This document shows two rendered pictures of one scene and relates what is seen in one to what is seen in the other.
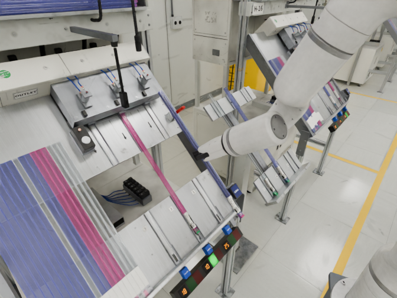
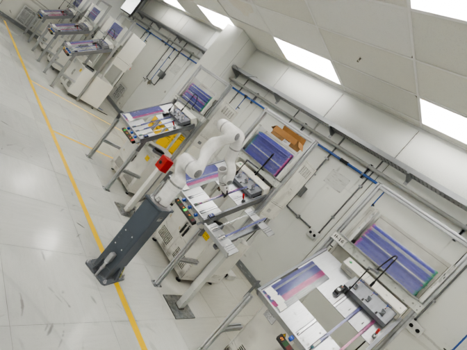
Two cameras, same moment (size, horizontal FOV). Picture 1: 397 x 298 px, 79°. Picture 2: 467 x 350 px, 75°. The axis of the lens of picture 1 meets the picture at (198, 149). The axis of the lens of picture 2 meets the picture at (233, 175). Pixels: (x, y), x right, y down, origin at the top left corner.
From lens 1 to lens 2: 2.75 m
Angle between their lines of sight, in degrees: 84
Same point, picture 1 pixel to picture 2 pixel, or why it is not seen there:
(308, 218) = not seen: outside the picture
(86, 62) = (251, 175)
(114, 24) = (266, 176)
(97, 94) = (242, 178)
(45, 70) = (244, 169)
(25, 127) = not seen: hidden behind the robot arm
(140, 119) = (239, 194)
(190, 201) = (208, 204)
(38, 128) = not seen: hidden behind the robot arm
